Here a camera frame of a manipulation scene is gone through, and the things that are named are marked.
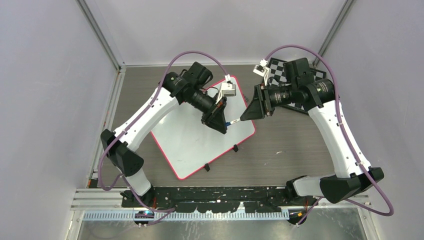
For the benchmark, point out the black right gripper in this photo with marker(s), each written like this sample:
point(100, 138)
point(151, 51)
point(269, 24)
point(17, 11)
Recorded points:
point(260, 105)

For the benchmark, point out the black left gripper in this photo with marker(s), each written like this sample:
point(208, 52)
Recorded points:
point(215, 118)

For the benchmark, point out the white marker pen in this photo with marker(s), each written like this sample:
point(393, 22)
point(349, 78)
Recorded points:
point(234, 121)

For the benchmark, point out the pink-framed whiteboard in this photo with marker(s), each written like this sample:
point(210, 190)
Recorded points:
point(188, 145)

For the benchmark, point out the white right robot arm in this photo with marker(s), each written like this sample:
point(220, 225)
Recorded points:
point(353, 173)

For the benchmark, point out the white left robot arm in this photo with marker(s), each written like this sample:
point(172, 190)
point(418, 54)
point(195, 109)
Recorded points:
point(120, 145)

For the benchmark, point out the black and white chessboard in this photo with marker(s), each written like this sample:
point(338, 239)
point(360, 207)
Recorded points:
point(278, 77)

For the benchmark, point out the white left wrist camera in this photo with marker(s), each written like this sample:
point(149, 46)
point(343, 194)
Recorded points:
point(227, 89)

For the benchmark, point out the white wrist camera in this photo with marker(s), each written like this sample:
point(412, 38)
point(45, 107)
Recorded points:
point(262, 69)
point(227, 89)

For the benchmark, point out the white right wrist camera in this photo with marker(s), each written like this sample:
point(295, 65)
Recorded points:
point(262, 69)

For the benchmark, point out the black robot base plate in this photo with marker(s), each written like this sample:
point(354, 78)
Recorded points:
point(227, 199)

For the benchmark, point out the aluminium frame rail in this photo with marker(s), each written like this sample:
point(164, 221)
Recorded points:
point(95, 204)

